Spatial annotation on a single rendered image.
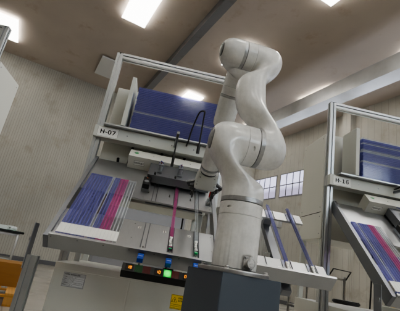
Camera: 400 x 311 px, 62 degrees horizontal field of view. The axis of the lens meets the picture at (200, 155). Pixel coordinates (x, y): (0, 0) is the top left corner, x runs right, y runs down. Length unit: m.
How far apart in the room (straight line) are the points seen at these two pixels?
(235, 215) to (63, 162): 11.18
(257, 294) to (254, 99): 0.56
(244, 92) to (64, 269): 1.16
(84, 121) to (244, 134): 11.56
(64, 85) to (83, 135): 1.86
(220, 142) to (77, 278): 1.05
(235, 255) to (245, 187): 0.18
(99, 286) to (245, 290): 0.98
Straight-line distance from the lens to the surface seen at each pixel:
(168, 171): 1.85
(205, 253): 1.46
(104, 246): 1.40
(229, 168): 0.93
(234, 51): 1.21
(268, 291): 0.91
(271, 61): 1.22
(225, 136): 0.93
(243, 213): 0.90
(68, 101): 12.55
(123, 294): 1.71
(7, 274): 4.70
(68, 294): 1.74
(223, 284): 0.83
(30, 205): 11.71
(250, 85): 1.10
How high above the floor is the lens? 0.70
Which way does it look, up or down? 18 degrees up
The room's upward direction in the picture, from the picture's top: 10 degrees clockwise
